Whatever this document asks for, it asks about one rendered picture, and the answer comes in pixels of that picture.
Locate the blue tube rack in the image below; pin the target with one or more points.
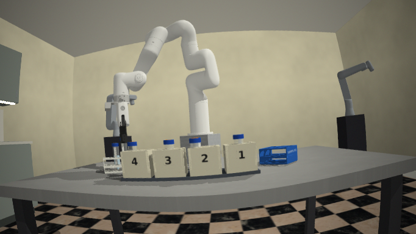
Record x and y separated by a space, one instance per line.
290 155

